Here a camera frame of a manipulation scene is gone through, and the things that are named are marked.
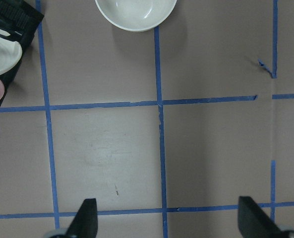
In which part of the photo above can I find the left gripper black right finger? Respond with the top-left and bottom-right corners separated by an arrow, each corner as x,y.
237,196 -> 281,238

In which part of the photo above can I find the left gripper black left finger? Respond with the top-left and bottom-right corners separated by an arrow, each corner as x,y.
65,198 -> 98,238

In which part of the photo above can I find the white plate in rack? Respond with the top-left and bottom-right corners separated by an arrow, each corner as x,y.
0,28 -> 23,75

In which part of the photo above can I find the black plate rack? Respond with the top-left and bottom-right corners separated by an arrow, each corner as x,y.
0,0 -> 44,107

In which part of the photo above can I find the white ceramic bowl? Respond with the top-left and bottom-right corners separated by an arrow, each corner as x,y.
95,0 -> 177,32

